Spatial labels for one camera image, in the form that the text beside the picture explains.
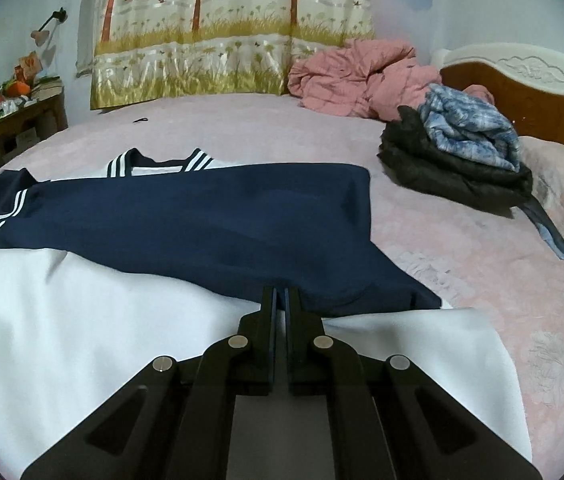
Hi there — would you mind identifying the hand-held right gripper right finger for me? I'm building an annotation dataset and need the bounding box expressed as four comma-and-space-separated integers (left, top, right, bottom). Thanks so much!
283, 286, 545, 480

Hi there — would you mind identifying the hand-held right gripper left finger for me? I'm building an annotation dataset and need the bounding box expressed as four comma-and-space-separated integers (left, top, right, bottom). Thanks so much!
19, 286, 279, 480

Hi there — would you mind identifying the white and navy jacket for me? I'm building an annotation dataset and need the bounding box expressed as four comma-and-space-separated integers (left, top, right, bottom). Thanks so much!
0, 147, 535, 480

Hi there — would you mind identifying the black jacket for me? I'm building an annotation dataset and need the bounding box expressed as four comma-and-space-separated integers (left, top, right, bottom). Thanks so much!
378, 105, 534, 219

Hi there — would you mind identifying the pink quilt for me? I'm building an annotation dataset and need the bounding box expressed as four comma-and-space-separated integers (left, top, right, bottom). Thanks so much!
287, 37, 495, 122

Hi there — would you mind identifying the blue plaid garment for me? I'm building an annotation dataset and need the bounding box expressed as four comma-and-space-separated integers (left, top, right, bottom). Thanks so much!
419, 83, 521, 172

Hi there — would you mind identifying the grey blue garment piece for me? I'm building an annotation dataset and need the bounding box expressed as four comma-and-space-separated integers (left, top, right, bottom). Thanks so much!
522, 197, 564, 261

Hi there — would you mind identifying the tree print curtain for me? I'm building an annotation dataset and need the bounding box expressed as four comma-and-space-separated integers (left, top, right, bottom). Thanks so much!
89, 0, 377, 111

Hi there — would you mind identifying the dark wooden side table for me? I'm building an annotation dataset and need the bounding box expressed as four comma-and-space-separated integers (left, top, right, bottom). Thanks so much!
0, 85, 69, 173

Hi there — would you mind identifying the white and wooden headboard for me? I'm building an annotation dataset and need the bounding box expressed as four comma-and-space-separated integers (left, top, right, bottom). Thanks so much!
429, 42, 564, 158

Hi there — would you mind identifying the orange paper bag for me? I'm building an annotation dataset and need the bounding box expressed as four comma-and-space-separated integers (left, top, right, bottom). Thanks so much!
14, 52, 43, 84

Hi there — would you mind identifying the wall lamp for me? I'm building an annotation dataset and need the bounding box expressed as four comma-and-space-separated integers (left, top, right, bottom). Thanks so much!
31, 7, 68, 44

